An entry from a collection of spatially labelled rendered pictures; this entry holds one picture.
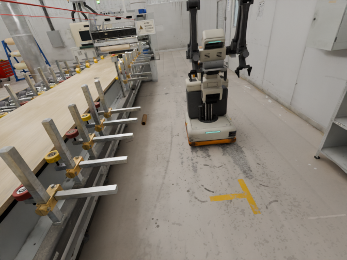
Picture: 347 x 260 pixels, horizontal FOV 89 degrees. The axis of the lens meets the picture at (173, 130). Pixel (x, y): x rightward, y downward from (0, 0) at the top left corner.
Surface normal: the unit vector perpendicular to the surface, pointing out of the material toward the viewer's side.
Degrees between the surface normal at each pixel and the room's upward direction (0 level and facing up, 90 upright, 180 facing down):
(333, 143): 90
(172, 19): 90
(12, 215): 90
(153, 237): 0
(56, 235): 0
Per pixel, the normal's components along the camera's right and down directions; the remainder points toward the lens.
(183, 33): 0.05, 0.52
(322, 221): -0.10, -0.85
